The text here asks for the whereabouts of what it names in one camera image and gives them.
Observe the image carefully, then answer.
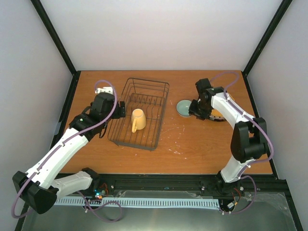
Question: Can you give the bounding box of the orange dotted plate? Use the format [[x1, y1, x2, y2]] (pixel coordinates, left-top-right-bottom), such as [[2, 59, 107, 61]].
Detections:
[[211, 109, 223, 117]]

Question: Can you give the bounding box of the light green ceramic bowl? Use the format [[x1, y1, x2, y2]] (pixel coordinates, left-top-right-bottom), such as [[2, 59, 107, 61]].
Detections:
[[176, 100, 191, 117]]

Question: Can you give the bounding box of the yellow ceramic mug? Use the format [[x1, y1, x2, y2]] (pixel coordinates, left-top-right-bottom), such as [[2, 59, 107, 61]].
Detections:
[[131, 109, 146, 133]]

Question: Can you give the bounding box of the dark wire dish rack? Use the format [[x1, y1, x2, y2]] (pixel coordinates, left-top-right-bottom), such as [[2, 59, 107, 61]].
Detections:
[[108, 77, 169, 151]]

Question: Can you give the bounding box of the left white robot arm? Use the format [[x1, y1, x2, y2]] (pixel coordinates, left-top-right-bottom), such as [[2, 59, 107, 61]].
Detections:
[[13, 89, 125, 214]]

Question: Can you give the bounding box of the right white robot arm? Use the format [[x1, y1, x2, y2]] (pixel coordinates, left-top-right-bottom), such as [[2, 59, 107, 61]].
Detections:
[[189, 78, 270, 195]]

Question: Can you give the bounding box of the black white striped plate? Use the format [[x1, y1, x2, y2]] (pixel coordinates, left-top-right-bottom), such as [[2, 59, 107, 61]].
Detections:
[[209, 115, 226, 122]]

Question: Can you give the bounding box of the light blue cable duct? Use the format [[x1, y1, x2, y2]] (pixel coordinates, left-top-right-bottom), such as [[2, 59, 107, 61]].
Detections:
[[54, 195, 220, 209]]

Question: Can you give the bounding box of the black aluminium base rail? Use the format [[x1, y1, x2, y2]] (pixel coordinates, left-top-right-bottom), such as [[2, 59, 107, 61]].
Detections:
[[81, 174, 290, 198]]

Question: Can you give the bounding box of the right black frame post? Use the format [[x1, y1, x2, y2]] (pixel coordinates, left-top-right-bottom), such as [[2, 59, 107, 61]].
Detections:
[[242, 0, 294, 75]]

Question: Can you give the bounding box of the black frame post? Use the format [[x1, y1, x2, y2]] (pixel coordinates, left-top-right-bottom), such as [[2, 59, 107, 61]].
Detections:
[[30, 0, 81, 77], [242, 0, 294, 75]]

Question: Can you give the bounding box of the left black frame post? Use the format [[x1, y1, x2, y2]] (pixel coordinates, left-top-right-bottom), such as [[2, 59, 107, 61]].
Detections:
[[30, 0, 81, 77]]

